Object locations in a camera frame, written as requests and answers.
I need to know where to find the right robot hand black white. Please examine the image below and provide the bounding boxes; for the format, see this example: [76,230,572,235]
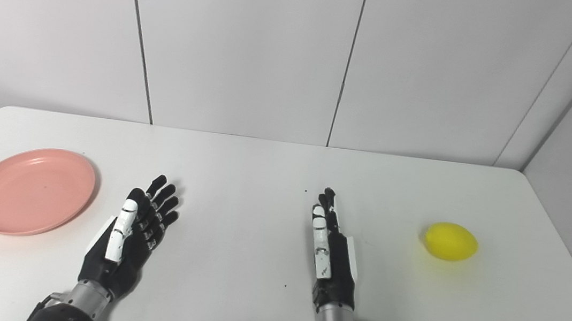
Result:
[300,186,369,316]

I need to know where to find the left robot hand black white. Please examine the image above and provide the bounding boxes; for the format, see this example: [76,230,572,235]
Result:
[76,166,184,307]

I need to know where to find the pink round plate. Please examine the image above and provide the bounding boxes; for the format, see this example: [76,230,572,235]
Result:
[0,142,100,244]

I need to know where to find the yellow lemon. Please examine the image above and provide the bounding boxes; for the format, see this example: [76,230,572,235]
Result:
[422,219,482,265]

